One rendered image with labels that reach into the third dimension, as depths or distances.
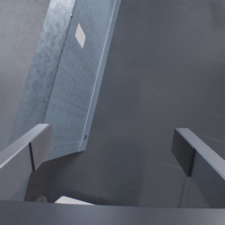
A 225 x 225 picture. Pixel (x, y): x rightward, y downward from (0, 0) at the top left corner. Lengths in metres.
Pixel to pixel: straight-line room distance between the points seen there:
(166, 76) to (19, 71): 0.79
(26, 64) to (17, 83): 0.04
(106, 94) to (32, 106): 0.65
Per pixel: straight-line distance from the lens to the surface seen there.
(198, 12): 1.23
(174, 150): 0.17
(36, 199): 0.99
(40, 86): 0.35
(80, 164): 0.97
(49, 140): 0.16
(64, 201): 0.94
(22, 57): 0.36
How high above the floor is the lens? 0.91
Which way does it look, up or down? 79 degrees down
